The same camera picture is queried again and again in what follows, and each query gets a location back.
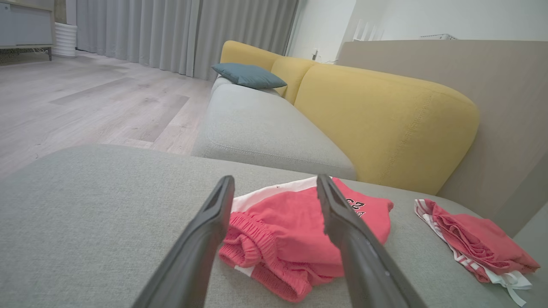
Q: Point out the grey sofa seat cushion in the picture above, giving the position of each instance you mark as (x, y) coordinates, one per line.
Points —
(257, 128)
(220, 83)

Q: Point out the white ribbed bin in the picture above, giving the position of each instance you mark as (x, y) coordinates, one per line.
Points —
(64, 40)

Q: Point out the grey pleated curtain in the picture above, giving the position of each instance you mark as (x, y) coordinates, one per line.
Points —
(171, 34)

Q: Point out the large grey sofa seat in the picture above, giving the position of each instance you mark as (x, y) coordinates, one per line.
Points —
(85, 222)

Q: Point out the grey wood-framed cabinet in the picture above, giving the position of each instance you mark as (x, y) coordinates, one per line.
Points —
(25, 25)

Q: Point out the wall socket with plug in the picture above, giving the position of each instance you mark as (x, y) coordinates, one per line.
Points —
(315, 54)

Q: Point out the red basketball jersey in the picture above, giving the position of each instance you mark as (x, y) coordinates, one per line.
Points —
(471, 239)

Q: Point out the blue-grey throw pillow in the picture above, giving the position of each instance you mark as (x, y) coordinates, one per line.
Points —
(248, 75)

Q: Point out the white slatted rack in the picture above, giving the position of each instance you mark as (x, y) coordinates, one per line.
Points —
(368, 32)

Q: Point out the red shorts with white stripe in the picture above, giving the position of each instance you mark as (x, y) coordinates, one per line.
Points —
(291, 231)

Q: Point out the beige back panel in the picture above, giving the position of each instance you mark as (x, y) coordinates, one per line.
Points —
(505, 85)

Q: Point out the yellow sofa back cushion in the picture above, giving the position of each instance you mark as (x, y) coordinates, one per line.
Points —
(385, 119)
(293, 75)
(244, 53)

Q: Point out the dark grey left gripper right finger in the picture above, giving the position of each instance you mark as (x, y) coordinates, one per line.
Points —
(364, 261)

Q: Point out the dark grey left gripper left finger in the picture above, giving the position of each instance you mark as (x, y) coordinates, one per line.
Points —
(192, 252)

